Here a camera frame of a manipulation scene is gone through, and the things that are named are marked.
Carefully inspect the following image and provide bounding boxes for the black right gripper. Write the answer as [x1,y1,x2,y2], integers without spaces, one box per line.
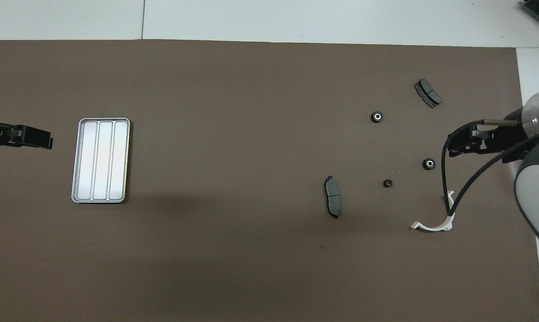
[448,119,539,164]

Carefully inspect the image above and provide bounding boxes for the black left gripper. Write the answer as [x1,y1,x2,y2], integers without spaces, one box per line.
[0,110,53,150]

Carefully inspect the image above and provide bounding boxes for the silver metal tray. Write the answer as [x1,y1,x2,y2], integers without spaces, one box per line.
[71,118,131,204]

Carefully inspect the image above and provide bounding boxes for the short grey brake pad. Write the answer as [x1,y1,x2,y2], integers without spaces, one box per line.
[414,78,443,109]

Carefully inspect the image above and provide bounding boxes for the long grey brake pad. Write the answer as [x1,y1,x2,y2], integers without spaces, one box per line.
[324,175,342,219]

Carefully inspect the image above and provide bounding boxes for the brown table mat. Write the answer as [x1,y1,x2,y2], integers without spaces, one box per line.
[0,39,539,322]

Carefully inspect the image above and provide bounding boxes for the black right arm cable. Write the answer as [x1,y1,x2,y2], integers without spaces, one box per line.
[441,119,539,216]

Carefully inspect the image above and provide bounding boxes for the white curved plastic bracket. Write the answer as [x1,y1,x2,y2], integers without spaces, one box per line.
[410,190,456,232]

